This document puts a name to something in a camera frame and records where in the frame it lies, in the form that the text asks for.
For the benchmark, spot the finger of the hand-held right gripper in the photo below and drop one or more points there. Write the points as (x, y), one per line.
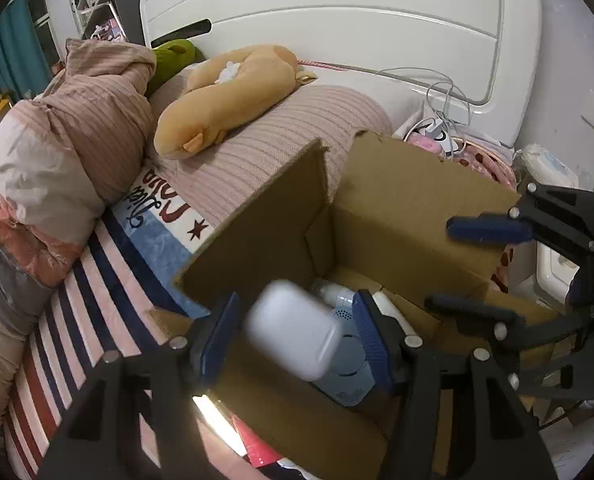
(487, 230)
(472, 310)

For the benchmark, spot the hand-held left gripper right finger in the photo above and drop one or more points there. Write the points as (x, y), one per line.
(372, 342)

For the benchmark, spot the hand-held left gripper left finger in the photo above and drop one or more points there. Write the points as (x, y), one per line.
(220, 336)

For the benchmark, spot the white earbuds case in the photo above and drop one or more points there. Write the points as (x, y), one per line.
(293, 331)

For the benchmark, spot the brown cardboard box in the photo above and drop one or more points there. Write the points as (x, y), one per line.
(392, 210)

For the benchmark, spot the blue round speaker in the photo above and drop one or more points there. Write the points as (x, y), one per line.
(346, 366)

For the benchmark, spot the white plastic bottle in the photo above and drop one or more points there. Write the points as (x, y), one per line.
(333, 293)

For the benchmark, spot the wet wipes pack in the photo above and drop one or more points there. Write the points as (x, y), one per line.
(549, 167)

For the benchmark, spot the white charger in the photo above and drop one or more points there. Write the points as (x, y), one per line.
(439, 135)

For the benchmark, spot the striped printed blanket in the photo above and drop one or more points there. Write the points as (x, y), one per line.
(92, 310)

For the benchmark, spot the pink knitted pillow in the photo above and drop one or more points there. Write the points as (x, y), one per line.
(272, 145)

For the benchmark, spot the tan plush toy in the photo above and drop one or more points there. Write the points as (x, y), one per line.
(217, 102)

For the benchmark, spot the white bed headboard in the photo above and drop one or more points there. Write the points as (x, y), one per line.
(337, 25)

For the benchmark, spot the pink striped quilt bundle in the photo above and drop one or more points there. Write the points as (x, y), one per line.
(77, 125)

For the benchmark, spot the green plush toy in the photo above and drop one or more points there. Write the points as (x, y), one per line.
(174, 60)

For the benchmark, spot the teal curtain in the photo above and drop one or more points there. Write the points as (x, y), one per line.
(14, 45)

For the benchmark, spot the white wall socket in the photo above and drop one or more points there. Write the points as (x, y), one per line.
(554, 270)

